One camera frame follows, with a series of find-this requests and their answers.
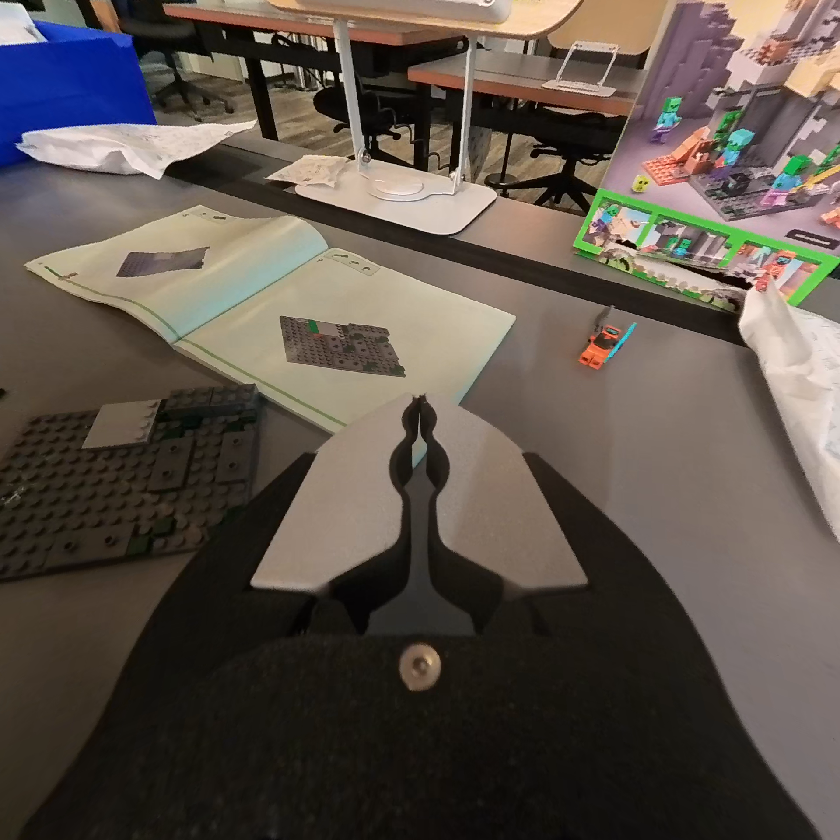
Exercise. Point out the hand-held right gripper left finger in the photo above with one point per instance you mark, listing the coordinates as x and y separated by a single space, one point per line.
341 518

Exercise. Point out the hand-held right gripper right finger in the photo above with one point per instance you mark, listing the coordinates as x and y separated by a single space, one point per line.
505 518

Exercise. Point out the large blue plastic bin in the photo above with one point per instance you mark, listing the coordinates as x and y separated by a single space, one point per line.
72 92

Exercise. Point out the grey desk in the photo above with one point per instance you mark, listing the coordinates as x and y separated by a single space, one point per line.
656 472

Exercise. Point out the white desk lamp stand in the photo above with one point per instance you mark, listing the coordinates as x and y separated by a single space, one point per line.
420 203

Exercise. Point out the brown desk with laptop stand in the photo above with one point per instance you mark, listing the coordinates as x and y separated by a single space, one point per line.
512 75

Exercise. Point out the brown desk with black legs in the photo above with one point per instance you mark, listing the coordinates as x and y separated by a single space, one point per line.
289 26

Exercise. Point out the orange toy minifigure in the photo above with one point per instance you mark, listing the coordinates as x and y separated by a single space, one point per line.
600 346

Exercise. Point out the pale green instruction booklet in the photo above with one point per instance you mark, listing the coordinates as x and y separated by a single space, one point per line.
262 289

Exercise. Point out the dark grey brick baseplate build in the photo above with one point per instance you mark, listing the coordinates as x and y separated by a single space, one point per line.
65 505

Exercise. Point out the white printed paper bag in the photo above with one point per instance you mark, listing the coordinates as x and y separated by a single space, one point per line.
800 380

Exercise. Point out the small crumpled paper bag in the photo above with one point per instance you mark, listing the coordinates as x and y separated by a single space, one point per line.
308 172

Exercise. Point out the black office chair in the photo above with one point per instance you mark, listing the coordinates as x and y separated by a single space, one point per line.
367 118
558 151
184 72

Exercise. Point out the large white paper bag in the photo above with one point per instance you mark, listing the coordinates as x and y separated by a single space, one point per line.
131 145

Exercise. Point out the white laptop stand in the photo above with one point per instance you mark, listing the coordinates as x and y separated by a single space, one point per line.
581 84

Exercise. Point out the colourful toy brick set box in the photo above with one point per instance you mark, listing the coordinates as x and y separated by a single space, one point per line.
735 131

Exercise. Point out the light wood table top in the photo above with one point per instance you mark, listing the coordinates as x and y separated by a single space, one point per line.
544 16

